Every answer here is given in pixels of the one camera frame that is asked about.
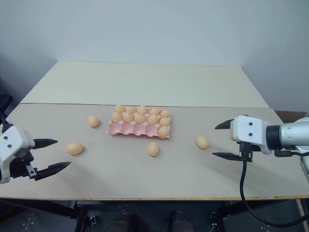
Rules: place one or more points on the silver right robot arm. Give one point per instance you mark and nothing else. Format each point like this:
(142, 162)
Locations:
(292, 134)

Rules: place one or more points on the black table frame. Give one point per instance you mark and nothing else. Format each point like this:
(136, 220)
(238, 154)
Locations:
(48, 209)

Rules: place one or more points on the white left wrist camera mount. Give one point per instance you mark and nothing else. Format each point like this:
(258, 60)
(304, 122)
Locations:
(12, 145)

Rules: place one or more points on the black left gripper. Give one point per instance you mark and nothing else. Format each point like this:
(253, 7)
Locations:
(20, 166)

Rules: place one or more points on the dark object beside table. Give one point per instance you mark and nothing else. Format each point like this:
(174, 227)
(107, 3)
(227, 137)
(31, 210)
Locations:
(5, 104)

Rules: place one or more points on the pink egg tray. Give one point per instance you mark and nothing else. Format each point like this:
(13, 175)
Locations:
(135, 129)

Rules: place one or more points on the dark rounded shape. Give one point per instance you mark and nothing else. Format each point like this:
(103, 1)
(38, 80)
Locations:
(181, 222)
(124, 222)

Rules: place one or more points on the brown wooden furniture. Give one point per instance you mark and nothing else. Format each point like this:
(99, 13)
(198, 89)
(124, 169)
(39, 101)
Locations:
(290, 114)

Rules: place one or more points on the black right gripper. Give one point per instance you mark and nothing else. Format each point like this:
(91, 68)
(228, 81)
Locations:
(250, 156)

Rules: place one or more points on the tan egg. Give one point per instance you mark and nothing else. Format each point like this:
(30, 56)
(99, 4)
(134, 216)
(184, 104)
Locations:
(128, 117)
(74, 148)
(116, 117)
(153, 149)
(119, 109)
(142, 110)
(164, 121)
(154, 111)
(201, 142)
(152, 120)
(130, 110)
(139, 118)
(165, 113)
(164, 131)
(93, 121)

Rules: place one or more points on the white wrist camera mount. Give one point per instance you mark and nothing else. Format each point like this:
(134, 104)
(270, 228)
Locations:
(12, 145)
(248, 130)

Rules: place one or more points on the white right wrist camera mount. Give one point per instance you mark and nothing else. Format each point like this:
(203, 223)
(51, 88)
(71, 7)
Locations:
(248, 130)

